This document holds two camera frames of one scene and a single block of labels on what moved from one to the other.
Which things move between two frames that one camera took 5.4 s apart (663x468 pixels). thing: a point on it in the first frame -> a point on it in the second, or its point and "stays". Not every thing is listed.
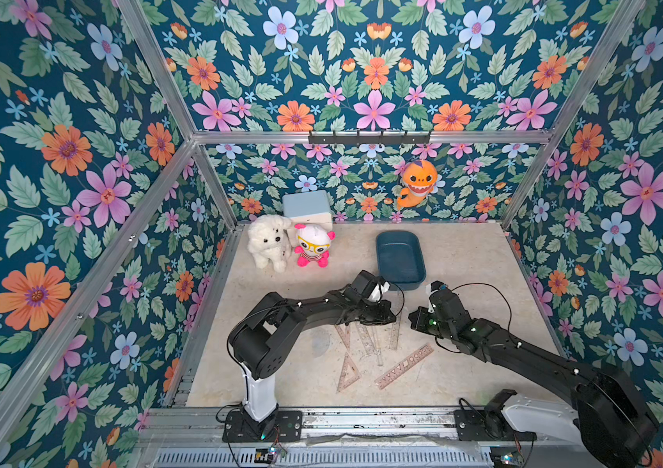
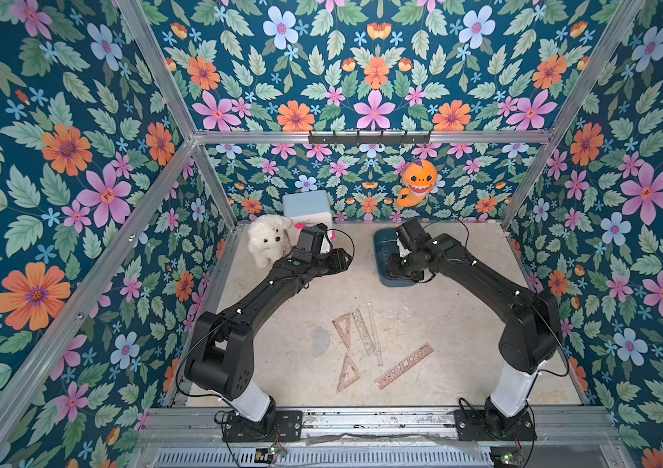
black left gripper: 383,308 -> 337,260
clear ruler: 364,339 stays
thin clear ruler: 374,337 stays
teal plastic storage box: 401,258 stays
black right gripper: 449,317 -> 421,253
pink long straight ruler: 381,381 stays
